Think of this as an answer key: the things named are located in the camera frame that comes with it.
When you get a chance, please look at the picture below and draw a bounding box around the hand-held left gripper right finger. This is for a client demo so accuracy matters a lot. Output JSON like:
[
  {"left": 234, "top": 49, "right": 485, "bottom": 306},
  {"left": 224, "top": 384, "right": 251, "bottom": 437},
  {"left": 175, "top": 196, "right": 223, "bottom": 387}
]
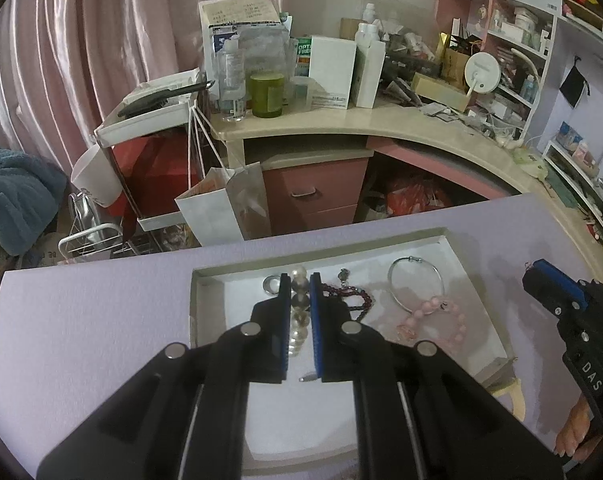
[{"left": 310, "top": 272, "right": 566, "bottom": 480}]

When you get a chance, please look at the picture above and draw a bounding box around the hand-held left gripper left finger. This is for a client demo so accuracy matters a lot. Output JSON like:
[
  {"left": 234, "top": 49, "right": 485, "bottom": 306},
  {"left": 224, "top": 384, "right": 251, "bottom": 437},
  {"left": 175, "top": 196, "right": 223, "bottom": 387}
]
[{"left": 36, "top": 273, "right": 290, "bottom": 480}]

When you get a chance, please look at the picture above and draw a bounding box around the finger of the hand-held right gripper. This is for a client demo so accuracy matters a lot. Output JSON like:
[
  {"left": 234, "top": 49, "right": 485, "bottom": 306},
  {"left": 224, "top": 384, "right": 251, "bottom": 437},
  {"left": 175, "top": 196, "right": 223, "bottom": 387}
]
[{"left": 522, "top": 259, "right": 590, "bottom": 317}]

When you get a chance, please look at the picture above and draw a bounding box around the white pearl bracelet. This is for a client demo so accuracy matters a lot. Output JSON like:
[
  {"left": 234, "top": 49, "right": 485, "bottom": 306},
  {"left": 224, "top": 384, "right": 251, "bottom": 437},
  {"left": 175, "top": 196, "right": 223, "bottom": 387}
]
[{"left": 288, "top": 266, "right": 312, "bottom": 359}]

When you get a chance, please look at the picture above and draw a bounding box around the dark red bead bracelet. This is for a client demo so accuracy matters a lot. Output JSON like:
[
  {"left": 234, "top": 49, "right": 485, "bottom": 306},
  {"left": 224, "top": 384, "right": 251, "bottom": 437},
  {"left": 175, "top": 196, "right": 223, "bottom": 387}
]
[{"left": 321, "top": 268, "right": 375, "bottom": 325}]

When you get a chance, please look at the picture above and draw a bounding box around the grey shallow cardboard tray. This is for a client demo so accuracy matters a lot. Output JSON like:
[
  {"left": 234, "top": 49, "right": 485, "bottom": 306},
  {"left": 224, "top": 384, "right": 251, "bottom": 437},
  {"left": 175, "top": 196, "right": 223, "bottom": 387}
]
[{"left": 188, "top": 227, "right": 518, "bottom": 463}]

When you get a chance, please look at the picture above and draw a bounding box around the thin silver bangle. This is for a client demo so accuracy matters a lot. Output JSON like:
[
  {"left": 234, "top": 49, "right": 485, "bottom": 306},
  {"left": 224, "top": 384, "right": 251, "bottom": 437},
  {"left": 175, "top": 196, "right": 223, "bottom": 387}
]
[{"left": 387, "top": 256, "right": 443, "bottom": 312}]

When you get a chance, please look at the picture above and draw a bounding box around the pink bead bracelet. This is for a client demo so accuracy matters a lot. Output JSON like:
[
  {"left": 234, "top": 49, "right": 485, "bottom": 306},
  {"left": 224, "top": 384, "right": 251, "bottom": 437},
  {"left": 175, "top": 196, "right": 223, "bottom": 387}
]
[{"left": 395, "top": 297, "right": 468, "bottom": 347}]

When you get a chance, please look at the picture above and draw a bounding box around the person's right hand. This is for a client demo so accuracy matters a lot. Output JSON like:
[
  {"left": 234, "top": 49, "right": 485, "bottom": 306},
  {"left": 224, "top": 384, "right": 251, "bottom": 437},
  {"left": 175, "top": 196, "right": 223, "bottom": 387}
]
[{"left": 555, "top": 394, "right": 600, "bottom": 459}]

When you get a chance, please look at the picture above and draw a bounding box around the white paper bag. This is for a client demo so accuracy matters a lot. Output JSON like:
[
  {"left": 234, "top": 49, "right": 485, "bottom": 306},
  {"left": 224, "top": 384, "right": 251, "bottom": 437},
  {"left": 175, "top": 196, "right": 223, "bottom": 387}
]
[{"left": 174, "top": 107, "right": 273, "bottom": 249}]

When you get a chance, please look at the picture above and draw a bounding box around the pink desk drawer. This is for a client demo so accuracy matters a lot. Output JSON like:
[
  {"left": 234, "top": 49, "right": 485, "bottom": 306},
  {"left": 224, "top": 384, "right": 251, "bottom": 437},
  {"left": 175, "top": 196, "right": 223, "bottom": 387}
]
[{"left": 260, "top": 156, "right": 373, "bottom": 237}]

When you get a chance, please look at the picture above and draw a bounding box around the red plastic bag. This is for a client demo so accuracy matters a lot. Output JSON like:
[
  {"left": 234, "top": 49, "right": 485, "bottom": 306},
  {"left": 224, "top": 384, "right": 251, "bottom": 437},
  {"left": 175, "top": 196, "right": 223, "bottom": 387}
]
[{"left": 385, "top": 174, "right": 455, "bottom": 212}]

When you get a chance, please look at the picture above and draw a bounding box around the beige corner desk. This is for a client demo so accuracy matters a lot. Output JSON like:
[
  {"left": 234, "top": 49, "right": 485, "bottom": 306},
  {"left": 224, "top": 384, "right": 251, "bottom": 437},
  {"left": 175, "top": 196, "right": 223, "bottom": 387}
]
[{"left": 208, "top": 94, "right": 603, "bottom": 283}]

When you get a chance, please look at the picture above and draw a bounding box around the round white mirror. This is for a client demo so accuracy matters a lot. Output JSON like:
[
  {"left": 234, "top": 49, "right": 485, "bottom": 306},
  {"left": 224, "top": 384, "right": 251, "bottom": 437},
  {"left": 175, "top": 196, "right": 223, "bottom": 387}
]
[{"left": 463, "top": 52, "right": 503, "bottom": 97}]

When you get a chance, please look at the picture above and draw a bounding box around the white and pink shelf unit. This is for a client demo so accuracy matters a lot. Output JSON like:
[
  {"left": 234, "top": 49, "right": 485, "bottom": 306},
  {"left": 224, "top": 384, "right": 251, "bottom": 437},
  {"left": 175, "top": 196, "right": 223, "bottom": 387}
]
[{"left": 481, "top": 0, "right": 603, "bottom": 271}]

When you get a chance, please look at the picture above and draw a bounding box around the green glass jar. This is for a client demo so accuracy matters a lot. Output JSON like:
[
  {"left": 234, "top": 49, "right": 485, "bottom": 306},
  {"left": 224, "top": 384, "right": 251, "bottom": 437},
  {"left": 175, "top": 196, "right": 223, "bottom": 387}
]
[{"left": 250, "top": 72, "right": 286, "bottom": 119}]

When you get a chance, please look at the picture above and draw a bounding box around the clear plastic cup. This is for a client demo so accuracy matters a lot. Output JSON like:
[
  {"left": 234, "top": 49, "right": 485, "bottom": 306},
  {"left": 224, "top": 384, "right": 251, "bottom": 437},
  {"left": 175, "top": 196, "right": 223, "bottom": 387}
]
[{"left": 290, "top": 76, "right": 315, "bottom": 111}]

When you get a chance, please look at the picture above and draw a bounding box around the white waste bin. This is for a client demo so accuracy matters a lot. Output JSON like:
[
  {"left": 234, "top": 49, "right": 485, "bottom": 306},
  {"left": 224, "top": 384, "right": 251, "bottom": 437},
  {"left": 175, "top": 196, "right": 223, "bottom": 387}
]
[{"left": 70, "top": 144, "right": 125, "bottom": 207}]

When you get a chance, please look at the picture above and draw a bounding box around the white rolling cart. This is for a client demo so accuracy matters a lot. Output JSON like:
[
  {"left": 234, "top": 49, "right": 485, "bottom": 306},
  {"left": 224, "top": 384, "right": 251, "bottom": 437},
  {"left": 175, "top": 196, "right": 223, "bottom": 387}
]
[{"left": 92, "top": 71, "right": 217, "bottom": 233}]

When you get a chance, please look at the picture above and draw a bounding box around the clear plastic bottle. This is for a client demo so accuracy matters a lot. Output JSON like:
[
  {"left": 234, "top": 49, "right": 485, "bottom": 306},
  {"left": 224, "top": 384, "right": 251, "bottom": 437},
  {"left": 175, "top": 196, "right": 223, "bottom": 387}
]
[{"left": 216, "top": 37, "right": 247, "bottom": 122}]

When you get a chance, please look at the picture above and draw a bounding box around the tall white carton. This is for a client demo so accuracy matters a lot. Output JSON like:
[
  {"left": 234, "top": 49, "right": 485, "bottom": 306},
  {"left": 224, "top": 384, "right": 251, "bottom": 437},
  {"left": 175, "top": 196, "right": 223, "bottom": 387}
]
[{"left": 351, "top": 37, "right": 387, "bottom": 110}]

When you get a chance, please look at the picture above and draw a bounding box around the white square box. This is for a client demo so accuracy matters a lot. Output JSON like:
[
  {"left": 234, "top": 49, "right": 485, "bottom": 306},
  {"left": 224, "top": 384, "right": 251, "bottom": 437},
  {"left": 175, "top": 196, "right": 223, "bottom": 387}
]
[{"left": 308, "top": 35, "right": 357, "bottom": 110}]

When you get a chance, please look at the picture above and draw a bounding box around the green and white box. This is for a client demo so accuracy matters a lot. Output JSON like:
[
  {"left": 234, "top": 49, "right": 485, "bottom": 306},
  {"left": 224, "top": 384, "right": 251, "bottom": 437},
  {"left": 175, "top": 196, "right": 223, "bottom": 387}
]
[{"left": 293, "top": 37, "right": 313, "bottom": 79}]

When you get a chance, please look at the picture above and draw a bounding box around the blue fleece blanket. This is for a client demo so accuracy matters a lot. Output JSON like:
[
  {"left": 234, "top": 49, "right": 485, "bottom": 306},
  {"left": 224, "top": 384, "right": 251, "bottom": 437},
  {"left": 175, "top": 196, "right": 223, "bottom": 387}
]
[{"left": 0, "top": 142, "right": 68, "bottom": 257}]

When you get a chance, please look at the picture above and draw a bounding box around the large white cardboard box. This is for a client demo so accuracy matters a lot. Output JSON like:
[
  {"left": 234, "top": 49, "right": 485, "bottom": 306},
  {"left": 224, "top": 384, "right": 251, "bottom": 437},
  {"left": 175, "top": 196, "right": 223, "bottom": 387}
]
[{"left": 198, "top": 0, "right": 283, "bottom": 88}]

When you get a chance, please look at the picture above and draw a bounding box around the pink curtain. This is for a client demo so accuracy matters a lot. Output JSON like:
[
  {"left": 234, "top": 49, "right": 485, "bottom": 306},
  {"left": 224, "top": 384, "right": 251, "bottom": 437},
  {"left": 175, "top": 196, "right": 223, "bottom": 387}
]
[{"left": 0, "top": 0, "right": 439, "bottom": 161}]

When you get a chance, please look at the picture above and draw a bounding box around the black drawstring pouch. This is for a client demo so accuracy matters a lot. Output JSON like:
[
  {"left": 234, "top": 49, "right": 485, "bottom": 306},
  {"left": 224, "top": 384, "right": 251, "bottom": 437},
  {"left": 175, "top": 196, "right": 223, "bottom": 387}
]
[{"left": 559, "top": 57, "right": 591, "bottom": 109}]

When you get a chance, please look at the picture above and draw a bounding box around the white wire rack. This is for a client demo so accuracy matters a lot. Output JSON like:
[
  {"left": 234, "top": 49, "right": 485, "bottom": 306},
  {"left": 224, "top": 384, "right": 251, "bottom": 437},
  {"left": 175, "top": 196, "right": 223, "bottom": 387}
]
[{"left": 58, "top": 223, "right": 125, "bottom": 264}]

